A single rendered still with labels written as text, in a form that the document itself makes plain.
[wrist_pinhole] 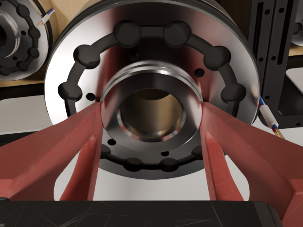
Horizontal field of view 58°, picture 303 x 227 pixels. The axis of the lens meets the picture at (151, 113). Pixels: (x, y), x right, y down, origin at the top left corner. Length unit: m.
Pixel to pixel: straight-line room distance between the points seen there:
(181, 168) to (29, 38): 0.19
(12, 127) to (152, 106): 0.16
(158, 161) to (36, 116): 0.16
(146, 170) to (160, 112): 0.03
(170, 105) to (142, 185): 0.50
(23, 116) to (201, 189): 0.48
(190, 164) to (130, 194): 0.52
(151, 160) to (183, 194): 0.53
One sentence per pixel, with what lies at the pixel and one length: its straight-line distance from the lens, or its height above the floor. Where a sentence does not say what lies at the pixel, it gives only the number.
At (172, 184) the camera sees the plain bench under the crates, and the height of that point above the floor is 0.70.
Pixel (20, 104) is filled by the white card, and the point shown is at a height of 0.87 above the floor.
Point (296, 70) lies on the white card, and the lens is 0.31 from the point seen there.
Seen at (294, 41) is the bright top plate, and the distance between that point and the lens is 0.30.
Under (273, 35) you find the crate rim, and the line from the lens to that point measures 0.21.
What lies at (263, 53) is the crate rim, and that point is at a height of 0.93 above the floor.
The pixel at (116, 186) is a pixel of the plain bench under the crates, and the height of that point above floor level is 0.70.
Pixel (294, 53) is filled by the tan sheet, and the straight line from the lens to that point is 0.34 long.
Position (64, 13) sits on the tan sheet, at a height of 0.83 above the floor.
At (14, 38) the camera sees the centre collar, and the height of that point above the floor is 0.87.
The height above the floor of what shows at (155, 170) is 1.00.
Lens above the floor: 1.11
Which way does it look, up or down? 54 degrees down
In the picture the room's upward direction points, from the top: 179 degrees clockwise
